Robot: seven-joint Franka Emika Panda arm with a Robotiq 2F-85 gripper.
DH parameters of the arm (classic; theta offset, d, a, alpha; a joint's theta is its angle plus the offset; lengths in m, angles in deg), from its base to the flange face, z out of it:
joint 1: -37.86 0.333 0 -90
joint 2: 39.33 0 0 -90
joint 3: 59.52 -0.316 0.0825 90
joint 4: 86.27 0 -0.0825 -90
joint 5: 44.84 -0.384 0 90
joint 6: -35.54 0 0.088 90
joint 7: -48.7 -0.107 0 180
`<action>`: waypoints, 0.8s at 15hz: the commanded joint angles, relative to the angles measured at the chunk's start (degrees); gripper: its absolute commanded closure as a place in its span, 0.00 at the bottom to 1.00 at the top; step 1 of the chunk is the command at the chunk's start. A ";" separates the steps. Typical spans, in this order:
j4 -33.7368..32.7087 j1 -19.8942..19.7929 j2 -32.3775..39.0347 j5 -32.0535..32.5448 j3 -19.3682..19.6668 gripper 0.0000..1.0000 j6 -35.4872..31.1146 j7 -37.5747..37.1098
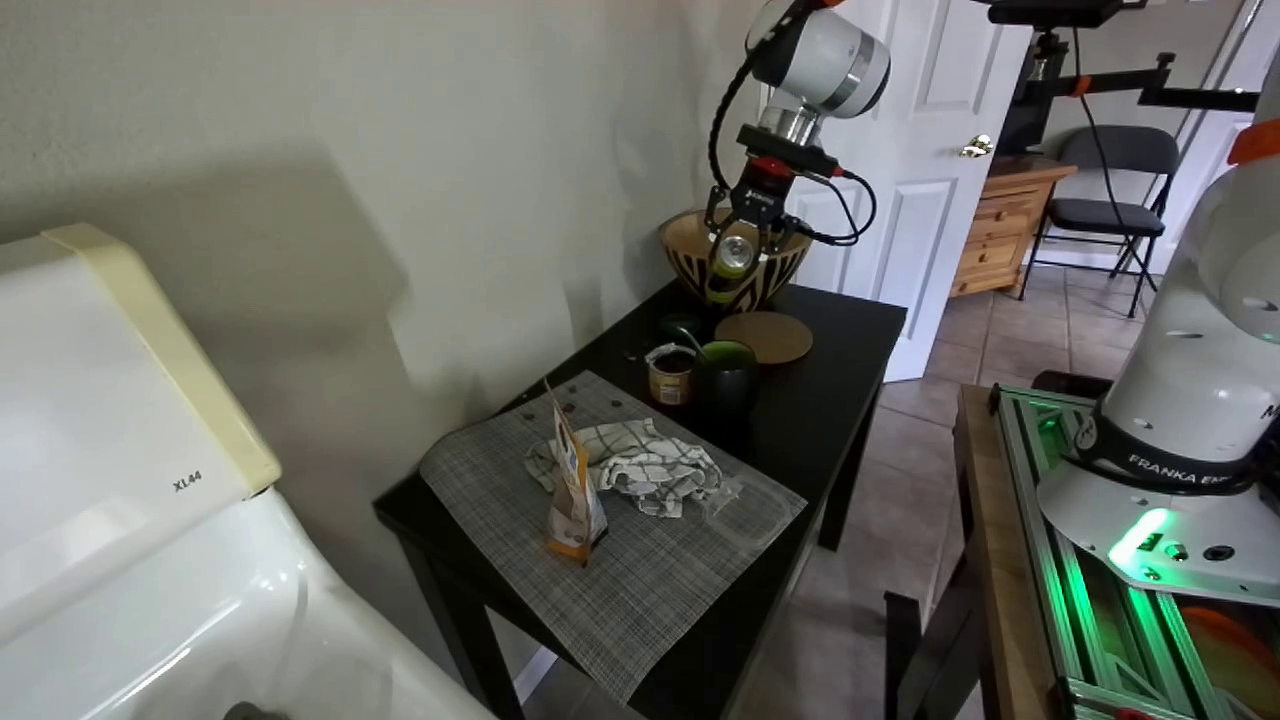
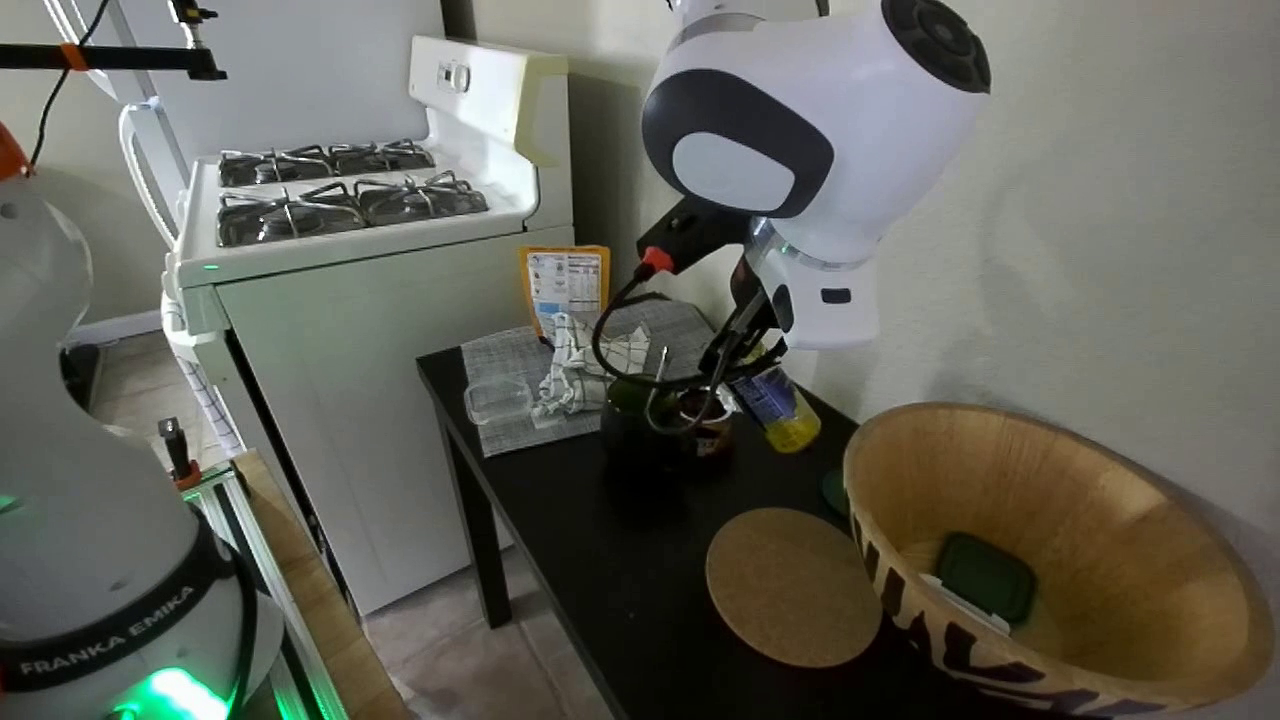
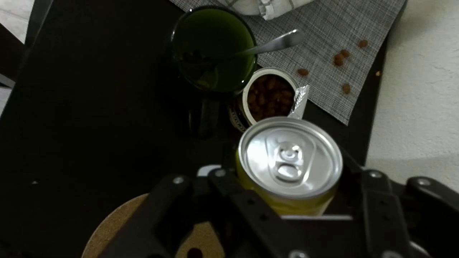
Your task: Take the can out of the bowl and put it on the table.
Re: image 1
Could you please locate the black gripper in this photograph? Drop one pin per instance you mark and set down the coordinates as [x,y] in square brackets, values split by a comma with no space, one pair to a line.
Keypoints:
[751,211]

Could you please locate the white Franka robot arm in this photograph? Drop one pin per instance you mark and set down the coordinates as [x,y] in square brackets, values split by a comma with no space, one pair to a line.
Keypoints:
[1200,372]

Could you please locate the round cork coaster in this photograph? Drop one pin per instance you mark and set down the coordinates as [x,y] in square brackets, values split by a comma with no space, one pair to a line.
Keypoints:
[767,336]

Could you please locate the black cup green inside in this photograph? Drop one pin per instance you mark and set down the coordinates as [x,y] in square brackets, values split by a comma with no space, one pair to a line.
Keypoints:
[725,380]

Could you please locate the small brown cup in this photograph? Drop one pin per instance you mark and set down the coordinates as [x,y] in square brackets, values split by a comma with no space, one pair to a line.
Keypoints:
[669,378]

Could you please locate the black side table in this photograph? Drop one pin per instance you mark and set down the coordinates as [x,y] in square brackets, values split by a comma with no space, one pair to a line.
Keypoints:
[824,400]

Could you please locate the white panel door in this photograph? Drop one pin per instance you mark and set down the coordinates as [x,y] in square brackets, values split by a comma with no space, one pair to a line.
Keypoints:
[935,227]

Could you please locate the white checked cloth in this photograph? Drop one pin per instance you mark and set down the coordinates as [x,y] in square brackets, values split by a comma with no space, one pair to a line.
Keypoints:
[655,474]

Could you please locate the brass door knob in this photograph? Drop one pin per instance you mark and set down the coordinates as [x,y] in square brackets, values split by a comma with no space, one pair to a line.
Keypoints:
[980,146]

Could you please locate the wooden drawer dresser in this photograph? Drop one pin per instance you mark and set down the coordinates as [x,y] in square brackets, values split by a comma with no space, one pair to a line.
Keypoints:
[1000,227]

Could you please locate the grey woven placemat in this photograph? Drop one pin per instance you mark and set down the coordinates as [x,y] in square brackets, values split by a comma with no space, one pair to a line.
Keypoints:
[666,574]

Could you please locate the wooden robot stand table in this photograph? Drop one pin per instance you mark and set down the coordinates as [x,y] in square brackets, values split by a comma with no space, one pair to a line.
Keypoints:
[980,533]

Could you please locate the black folding chair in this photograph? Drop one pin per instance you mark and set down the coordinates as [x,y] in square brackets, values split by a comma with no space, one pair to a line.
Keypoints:
[1106,212]

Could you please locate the white washing machine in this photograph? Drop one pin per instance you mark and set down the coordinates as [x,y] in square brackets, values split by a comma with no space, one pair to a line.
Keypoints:
[106,443]

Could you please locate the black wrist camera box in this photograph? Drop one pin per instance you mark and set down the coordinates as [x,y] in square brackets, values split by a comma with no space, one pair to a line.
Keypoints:
[786,151]

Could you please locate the black camera tripod stand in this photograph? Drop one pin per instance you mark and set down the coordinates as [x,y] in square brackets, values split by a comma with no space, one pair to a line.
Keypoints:
[1044,82]

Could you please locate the aluminium rail frame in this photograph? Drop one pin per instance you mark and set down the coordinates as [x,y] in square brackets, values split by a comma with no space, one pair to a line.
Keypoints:
[1066,533]

